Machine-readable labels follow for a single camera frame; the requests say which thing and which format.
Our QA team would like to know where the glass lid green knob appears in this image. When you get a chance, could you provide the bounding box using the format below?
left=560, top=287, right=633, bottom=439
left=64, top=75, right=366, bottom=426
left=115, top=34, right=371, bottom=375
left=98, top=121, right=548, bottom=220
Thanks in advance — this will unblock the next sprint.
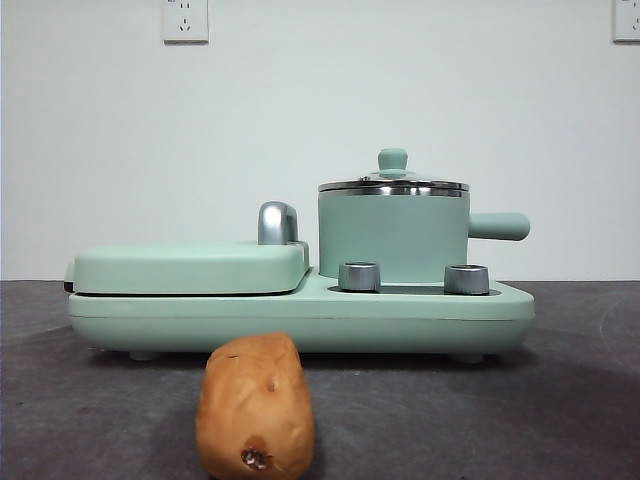
left=318, top=147, right=470, bottom=197

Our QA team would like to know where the brown potato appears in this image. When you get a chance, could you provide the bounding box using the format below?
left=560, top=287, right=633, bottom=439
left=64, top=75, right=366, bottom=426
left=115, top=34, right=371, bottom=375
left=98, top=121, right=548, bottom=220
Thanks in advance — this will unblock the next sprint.
left=194, top=332, right=316, bottom=480

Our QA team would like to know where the white wall socket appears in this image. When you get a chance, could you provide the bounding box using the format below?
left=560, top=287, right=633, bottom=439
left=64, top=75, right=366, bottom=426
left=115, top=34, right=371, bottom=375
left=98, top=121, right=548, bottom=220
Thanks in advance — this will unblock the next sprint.
left=612, top=0, right=640, bottom=44
left=162, top=0, right=210, bottom=45

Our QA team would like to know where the silver control knob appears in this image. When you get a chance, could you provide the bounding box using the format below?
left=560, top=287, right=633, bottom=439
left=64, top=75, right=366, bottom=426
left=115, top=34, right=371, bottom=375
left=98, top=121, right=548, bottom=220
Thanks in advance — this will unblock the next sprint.
left=338, top=261, right=383, bottom=292
left=443, top=264, right=489, bottom=296

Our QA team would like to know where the green breakfast machine base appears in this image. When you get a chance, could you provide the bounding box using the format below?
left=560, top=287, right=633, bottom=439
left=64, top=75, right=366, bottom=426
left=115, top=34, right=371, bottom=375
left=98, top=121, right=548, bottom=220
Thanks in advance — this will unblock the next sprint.
left=68, top=266, right=536, bottom=363

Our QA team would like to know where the green griddle cover silver handle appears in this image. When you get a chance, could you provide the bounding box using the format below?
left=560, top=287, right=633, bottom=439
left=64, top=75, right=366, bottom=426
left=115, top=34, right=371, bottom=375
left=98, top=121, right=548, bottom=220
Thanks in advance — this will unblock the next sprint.
left=64, top=201, right=311, bottom=297

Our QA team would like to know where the green pot with handle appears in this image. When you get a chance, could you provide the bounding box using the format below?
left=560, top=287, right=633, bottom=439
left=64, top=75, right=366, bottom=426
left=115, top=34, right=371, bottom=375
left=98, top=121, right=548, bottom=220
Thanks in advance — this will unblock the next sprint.
left=317, top=189, right=531, bottom=284

